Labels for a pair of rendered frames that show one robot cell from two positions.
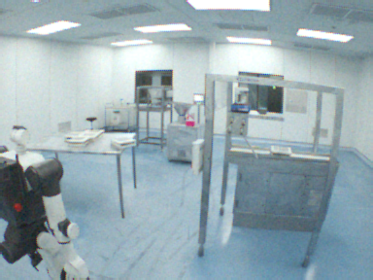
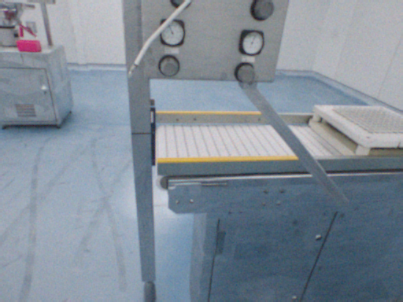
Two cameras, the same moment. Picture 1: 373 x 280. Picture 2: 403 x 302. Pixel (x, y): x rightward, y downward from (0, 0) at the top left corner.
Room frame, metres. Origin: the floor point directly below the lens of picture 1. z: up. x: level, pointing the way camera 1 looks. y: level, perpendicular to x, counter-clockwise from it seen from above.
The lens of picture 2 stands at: (2.32, -0.28, 1.24)
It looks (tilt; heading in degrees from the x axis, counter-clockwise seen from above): 29 degrees down; 331
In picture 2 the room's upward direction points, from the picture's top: 4 degrees clockwise
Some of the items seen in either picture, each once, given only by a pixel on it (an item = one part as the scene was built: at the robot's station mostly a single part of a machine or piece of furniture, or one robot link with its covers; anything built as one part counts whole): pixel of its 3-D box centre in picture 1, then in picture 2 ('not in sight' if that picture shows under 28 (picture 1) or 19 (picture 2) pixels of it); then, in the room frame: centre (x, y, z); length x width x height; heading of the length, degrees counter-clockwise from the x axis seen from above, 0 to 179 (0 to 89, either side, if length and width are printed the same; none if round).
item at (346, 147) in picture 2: not in sight; (367, 138); (2.72, -1.04, 0.93); 0.24 x 0.24 x 0.02; 72
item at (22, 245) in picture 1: (24, 236); not in sight; (0.87, 0.78, 0.97); 0.28 x 0.13 x 0.18; 162
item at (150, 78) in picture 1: (152, 87); not in sight; (8.58, 1.11, 1.43); 1.32 x 0.01 x 1.11; 72
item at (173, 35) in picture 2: not in sight; (171, 32); (2.72, -0.44, 1.20); 0.04 x 0.01 x 0.04; 72
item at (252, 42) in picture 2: not in sight; (252, 42); (2.69, -0.56, 1.19); 0.04 x 0.01 x 0.04; 72
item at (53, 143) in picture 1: (80, 141); not in sight; (3.38, 1.49, 0.85); 1.50 x 1.10 x 0.04; 91
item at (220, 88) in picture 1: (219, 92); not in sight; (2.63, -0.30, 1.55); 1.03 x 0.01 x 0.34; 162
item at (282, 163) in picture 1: (286, 160); (379, 160); (2.70, -1.11, 0.86); 1.30 x 0.29 x 0.10; 72
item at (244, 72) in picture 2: not in sight; (246, 71); (2.68, -0.55, 1.15); 0.03 x 0.03 x 0.04; 72
